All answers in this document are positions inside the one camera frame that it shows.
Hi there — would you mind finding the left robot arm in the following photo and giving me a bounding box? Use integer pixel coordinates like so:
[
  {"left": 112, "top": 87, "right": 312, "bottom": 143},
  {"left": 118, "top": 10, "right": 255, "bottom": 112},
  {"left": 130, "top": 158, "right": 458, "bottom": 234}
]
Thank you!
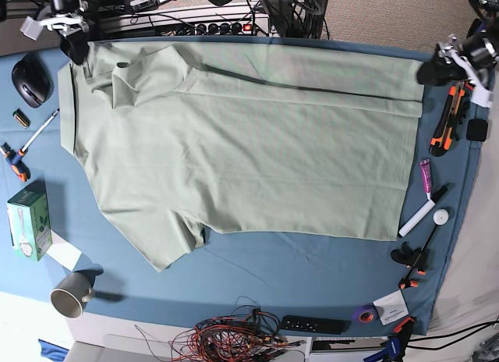
[{"left": 416, "top": 0, "right": 498, "bottom": 105}]

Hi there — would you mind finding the white paper sheet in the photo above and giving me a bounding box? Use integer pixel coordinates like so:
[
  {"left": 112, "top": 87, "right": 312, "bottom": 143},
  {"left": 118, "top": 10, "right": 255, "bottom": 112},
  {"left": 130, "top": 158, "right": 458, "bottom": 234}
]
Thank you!
[{"left": 46, "top": 230, "right": 82, "bottom": 272}]

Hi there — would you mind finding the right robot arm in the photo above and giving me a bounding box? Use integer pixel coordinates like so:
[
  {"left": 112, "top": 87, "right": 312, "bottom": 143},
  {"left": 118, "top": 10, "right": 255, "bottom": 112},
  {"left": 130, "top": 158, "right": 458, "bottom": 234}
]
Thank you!
[{"left": 37, "top": 0, "right": 90, "bottom": 66}]

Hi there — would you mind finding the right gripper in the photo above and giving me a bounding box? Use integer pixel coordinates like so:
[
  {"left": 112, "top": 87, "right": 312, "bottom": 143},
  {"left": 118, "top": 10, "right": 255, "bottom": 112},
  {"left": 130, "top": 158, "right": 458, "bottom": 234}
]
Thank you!
[{"left": 38, "top": 13, "right": 90, "bottom": 65}]

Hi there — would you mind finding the purple tape roll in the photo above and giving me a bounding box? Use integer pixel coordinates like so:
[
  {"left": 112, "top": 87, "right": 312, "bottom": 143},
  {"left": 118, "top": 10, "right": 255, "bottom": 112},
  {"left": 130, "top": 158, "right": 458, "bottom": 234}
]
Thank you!
[{"left": 352, "top": 303, "right": 378, "bottom": 324}]

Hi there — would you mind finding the black orange bar clamp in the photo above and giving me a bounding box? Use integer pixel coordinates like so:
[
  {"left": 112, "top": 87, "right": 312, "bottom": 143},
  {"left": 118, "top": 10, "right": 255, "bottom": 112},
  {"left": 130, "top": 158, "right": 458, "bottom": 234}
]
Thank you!
[{"left": 390, "top": 225, "right": 439, "bottom": 290}]

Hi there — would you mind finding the orange black utility knife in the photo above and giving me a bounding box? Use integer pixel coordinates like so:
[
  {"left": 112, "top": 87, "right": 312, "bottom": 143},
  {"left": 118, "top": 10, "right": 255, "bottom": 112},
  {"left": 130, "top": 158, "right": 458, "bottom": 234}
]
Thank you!
[{"left": 429, "top": 81, "right": 469, "bottom": 157}]

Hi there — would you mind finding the white black marker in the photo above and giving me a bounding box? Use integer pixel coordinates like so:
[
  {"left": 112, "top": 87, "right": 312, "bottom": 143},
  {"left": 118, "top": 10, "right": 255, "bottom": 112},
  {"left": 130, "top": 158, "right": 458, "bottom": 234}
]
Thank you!
[{"left": 398, "top": 184, "right": 449, "bottom": 238}]

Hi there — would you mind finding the white round cap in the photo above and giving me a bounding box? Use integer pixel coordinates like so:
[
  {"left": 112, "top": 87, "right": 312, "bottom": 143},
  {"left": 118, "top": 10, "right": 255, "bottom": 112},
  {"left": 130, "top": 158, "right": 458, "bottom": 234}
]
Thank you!
[{"left": 433, "top": 208, "right": 449, "bottom": 225}]

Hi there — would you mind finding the blue black bar clamp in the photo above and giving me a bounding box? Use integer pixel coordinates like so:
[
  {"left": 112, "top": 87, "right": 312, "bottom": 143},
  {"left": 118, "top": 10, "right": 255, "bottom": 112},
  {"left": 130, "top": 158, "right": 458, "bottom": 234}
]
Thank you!
[{"left": 363, "top": 317, "right": 416, "bottom": 362}]

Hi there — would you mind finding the blue orange screwdriver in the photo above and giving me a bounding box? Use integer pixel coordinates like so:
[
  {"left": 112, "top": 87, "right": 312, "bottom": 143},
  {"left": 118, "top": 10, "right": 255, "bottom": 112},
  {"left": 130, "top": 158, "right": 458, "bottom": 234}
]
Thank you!
[{"left": 1, "top": 143, "right": 30, "bottom": 183}]

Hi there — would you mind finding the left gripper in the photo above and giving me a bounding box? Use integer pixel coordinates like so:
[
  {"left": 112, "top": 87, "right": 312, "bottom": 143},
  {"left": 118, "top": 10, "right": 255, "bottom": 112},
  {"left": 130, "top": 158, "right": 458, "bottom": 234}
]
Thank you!
[{"left": 416, "top": 34, "right": 487, "bottom": 89}]

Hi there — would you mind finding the grey ceramic mug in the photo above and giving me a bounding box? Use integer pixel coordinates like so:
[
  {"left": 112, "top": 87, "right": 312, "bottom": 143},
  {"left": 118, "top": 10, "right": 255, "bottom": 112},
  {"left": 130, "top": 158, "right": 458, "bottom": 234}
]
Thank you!
[{"left": 50, "top": 272, "right": 95, "bottom": 319}]

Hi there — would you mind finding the black computer mouse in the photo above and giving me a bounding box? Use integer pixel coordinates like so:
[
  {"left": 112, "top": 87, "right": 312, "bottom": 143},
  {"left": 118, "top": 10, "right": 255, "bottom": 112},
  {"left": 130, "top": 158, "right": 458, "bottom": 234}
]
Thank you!
[{"left": 12, "top": 53, "right": 51, "bottom": 108}]

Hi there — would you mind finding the white ballpoint pen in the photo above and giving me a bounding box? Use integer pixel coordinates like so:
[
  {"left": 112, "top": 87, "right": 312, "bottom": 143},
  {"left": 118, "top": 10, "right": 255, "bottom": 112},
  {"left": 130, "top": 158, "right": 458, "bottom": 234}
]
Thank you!
[{"left": 20, "top": 109, "right": 59, "bottom": 153}]

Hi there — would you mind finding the white paper card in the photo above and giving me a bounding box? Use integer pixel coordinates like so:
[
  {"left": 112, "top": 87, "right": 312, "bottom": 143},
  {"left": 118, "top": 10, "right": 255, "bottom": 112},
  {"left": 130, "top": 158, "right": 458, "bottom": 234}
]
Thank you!
[{"left": 373, "top": 289, "right": 409, "bottom": 325}]

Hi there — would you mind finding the blue table cloth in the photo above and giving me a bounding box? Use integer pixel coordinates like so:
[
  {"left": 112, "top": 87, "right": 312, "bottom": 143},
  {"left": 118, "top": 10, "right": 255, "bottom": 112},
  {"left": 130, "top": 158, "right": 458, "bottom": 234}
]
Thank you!
[{"left": 0, "top": 37, "right": 497, "bottom": 337}]

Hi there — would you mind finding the small battery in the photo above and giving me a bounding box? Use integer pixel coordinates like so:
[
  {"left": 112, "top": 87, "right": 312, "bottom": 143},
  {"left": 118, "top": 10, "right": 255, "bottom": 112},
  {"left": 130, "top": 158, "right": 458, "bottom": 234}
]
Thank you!
[{"left": 12, "top": 109, "right": 30, "bottom": 129}]

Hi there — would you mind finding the black remote control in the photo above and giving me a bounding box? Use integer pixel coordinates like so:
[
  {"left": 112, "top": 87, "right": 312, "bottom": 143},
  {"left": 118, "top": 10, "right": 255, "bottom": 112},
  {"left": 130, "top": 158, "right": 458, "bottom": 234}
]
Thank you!
[{"left": 280, "top": 315, "right": 350, "bottom": 335}]

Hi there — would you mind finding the black power strip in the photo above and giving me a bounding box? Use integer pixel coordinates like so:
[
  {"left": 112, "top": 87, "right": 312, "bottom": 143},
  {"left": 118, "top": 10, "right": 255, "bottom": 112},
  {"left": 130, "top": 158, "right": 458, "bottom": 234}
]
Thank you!
[{"left": 175, "top": 22, "right": 254, "bottom": 36}]

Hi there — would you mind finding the green tea box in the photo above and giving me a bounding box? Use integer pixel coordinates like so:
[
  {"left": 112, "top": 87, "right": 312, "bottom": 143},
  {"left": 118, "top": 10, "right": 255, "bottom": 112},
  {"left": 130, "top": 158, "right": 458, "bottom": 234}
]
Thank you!
[{"left": 7, "top": 181, "right": 52, "bottom": 261}]

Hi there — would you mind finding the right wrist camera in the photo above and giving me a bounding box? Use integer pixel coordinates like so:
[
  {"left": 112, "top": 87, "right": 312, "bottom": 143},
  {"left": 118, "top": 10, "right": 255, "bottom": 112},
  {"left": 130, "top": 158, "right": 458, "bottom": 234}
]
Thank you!
[{"left": 19, "top": 16, "right": 44, "bottom": 41}]

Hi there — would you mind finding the purple glue tube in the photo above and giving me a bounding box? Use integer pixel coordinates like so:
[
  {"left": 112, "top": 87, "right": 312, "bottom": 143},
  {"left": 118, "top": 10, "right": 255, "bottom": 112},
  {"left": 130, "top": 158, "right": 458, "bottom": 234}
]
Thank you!
[{"left": 419, "top": 158, "right": 432, "bottom": 199}]

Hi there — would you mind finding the red black wire bundle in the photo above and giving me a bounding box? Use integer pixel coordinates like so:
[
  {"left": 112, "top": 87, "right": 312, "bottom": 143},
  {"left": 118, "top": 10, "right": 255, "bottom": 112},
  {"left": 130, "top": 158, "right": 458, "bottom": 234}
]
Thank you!
[{"left": 134, "top": 296, "right": 306, "bottom": 362}]

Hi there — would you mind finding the black square pad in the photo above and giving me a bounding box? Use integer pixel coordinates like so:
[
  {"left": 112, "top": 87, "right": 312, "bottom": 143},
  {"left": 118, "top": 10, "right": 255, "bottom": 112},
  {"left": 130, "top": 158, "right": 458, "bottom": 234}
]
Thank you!
[{"left": 466, "top": 119, "right": 488, "bottom": 143}]

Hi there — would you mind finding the pale green T-shirt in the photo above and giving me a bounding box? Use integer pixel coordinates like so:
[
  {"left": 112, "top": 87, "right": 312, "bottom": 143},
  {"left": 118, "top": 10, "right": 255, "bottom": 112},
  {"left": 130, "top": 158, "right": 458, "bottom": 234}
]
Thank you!
[{"left": 58, "top": 42, "right": 423, "bottom": 271}]

